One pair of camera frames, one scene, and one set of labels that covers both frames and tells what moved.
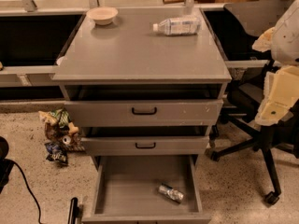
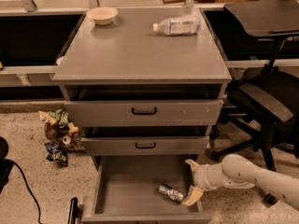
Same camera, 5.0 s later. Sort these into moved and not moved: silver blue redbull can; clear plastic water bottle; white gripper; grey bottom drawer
Moved: white gripper
Not moved: grey bottom drawer; silver blue redbull can; clear plastic water bottle
